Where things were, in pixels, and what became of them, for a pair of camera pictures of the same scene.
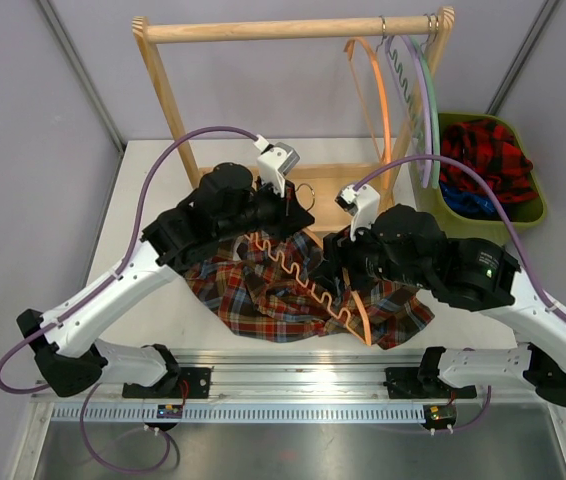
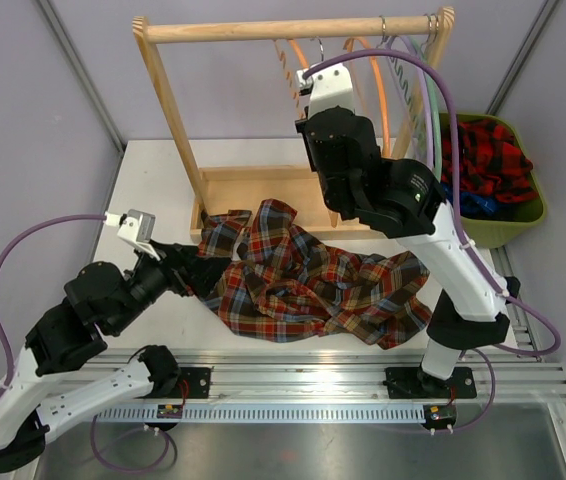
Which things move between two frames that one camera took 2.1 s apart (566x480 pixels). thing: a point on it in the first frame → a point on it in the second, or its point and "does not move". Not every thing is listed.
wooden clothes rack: (315, 191) does not move
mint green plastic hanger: (434, 109) does not move
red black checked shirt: (495, 150) does not move
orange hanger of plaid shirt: (310, 275) → (294, 46)
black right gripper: (340, 249) → (302, 128)
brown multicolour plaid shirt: (264, 284) does not move
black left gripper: (291, 216) → (202, 272)
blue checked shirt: (473, 204) does not move
